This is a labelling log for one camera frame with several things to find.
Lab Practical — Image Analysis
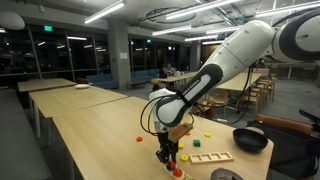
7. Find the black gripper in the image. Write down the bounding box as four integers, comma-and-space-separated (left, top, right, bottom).
155, 131, 180, 165

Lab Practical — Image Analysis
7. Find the wooden peg base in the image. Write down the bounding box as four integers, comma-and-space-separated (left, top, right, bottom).
164, 164, 195, 180

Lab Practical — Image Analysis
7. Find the grey round container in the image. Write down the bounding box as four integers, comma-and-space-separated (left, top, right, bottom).
210, 167, 245, 180

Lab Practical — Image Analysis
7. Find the wooden slotted tray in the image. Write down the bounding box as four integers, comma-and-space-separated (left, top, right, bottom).
188, 151, 235, 165

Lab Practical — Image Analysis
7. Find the wooden dining table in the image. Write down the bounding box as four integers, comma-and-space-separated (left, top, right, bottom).
156, 71, 198, 90
215, 72, 263, 93

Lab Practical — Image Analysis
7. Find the blue sofa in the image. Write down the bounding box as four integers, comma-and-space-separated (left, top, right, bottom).
85, 73, 120, 90
130, 68, 162, 83

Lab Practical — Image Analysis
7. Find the black bowl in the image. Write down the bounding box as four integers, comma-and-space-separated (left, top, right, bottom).
232, 128, 270, 155

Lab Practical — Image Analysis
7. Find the seated person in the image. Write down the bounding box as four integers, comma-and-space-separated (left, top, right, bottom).
164, 63, 177, 77

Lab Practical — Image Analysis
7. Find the wooden side table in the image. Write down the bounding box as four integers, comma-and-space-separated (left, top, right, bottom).
17, 77, 78, 109
28, 85, 128, 147

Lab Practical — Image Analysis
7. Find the white plate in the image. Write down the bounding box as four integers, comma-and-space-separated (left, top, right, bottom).
73, 83, 91, 90

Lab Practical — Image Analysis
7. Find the brown leather chair back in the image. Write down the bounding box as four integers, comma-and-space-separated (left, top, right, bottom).
254, 113, 316, 136

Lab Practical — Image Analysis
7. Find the ceiling light strip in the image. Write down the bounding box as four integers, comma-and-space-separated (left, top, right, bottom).
151, 24, 193, 37
165, 0, 242, 21
254, 0, 320, 19
83, 0, 126, 25

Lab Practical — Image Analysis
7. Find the white globe pendant lamp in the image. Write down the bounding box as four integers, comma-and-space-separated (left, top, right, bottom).
0, 10, 26, 31

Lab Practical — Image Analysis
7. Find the orange ring on peg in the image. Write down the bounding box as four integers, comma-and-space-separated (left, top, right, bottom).
172, 168, 184, 178

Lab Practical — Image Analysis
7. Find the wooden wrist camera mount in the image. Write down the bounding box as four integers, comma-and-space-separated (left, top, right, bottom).
167, 122, 195, 145

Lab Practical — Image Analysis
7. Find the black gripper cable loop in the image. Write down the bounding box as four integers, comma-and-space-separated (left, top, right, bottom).
139, 94, 196, 136

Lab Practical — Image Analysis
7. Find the long black arm cable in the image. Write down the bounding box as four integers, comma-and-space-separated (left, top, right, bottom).
196, 61, 257, 125

